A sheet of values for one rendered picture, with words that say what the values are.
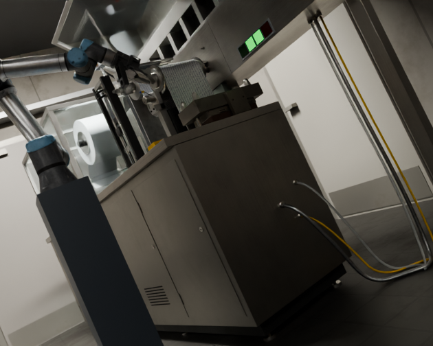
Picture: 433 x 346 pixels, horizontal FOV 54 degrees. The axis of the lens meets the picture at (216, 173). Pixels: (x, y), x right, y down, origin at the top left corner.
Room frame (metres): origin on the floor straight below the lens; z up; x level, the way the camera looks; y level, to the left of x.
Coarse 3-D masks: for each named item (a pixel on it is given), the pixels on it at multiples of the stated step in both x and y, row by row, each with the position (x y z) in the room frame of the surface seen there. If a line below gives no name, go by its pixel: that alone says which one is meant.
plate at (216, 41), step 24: (240, 0) 1.90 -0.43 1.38; (264, 0) 1.80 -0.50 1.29; (288, 0) 1.71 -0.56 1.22; (312, 0) 1.63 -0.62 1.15; (336, 0) 1.74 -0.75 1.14; (216, 24) 2.07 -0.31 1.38; (240, 24) 1.95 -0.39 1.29; (288, 24) 1.76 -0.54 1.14; (192, 48) 2.27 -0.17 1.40; (216, 48) 2.13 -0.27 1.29; (264, 48) 1.94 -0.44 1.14; (216, 72) 2.19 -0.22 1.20; (240, 72) 2.16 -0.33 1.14
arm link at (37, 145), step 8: (48, 136) 1.68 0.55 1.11; (32, 144) 1.65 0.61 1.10; (40, 144) 1.65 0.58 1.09; (48, 144) 1.66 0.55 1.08; (56, 144) 1.70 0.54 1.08; (32, 152) 1.65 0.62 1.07; (40, 152) 1.64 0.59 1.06; (48, 152) 1.65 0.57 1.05; (56, 152) 1.68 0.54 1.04; (32, 160) 1.66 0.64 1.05; (40, 160) 1.64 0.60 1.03; (48, 160) 1.65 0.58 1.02; (56, 160) 1.66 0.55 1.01; (64, 160) 1.72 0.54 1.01; (40, 168) 1.65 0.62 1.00
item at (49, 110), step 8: (64, 104) 2.76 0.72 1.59; (72, 104) 2.79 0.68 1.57; (48, 112) 2.70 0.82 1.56; (56, 120) 2.71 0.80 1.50; (56, 128) 2.70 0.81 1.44; (64, 144) 2.70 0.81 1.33; (24, 160) 3.57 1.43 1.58; (72, 160) 2.71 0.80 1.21; (24, 168) 3.66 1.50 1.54; (72, 168) 2.71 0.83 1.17; (80, 176) 2.71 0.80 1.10; (32, 184) 3.65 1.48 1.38
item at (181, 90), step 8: (184, 80) 2.06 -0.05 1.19; (192, 80) 2.08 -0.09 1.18; (200, 80) 2.11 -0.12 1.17; (168, 88) 2.00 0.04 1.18; (176, 88) 2.02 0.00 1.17; (184, 88) 2.05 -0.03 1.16; (192, 88) 2.07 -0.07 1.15; (200, 88) 2.10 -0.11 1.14; (208, 88) 2.12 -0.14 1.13; (176, 96) 2.01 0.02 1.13; (184, 96) 2.03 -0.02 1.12; (200, 96) 2.08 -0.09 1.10; (176, 104) 2.00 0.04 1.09
